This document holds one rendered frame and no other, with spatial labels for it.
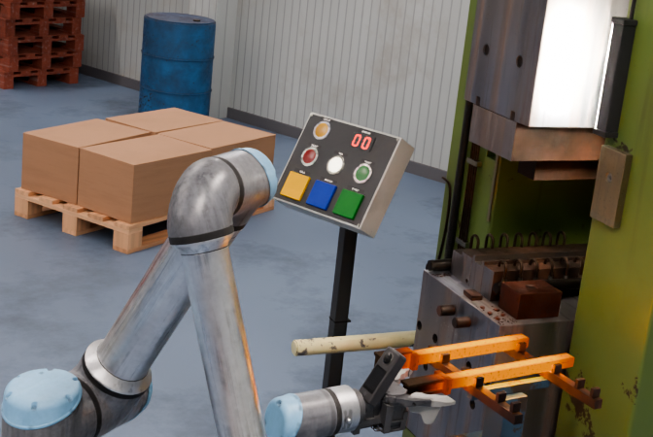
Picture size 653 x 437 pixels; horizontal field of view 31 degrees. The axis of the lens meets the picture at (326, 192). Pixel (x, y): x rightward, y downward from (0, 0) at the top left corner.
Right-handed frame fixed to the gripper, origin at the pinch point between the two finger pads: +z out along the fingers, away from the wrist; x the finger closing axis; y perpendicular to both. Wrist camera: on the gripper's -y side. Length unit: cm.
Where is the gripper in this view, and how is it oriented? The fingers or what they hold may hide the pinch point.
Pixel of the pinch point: (434, 383)
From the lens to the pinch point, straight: 240.0
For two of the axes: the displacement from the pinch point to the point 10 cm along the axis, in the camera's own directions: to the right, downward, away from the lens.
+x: 5.2, 2.8, -8.1
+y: -1.0, 9.6, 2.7
